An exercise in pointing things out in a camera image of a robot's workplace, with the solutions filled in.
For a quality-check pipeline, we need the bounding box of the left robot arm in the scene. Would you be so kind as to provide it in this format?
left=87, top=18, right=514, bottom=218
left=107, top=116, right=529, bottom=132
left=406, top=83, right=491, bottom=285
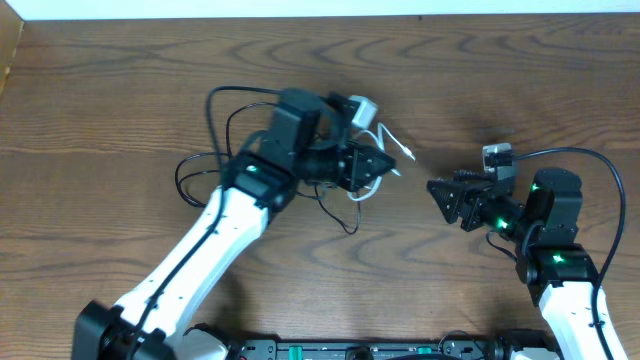
left=71, top=88, right=395, bottom=359

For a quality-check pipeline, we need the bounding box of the brown cardboard panel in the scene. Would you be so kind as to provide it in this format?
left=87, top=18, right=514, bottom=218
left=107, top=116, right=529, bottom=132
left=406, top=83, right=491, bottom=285
left=0, top=0, right=24, bottom=93

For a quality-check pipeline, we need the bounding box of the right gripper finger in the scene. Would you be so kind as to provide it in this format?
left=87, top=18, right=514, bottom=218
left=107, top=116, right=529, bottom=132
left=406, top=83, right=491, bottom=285
left=426, top=179, right=493, bottom=224
left=453, top=169, right=495, bottom=183

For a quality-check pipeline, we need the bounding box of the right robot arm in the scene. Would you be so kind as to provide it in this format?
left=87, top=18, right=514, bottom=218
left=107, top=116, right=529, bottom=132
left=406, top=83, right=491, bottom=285
left=426, top=168, right=626, bottom=359

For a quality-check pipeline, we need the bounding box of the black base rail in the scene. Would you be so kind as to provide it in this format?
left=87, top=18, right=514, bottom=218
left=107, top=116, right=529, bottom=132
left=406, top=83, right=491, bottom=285
left=189, top=327, right=561, bottom=360

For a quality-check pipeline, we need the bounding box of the white usb cable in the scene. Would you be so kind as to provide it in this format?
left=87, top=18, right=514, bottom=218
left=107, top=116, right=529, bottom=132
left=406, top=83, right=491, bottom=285
left=345, top=121, right=417, bottom=204

